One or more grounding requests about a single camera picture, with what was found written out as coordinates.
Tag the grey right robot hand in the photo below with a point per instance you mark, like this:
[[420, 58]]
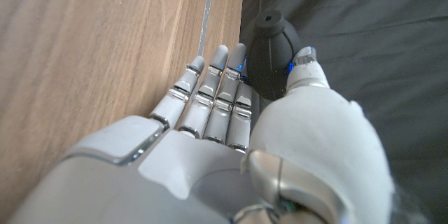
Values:
[[196, 168]]

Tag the black rubber air blower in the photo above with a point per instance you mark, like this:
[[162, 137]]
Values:
[[271, 56]]

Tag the grey tape outline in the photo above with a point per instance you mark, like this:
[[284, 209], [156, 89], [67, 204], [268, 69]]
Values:
[[206, 7]]

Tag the black backdrop cloth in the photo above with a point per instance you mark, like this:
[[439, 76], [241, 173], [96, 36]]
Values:
[[367, 42]]

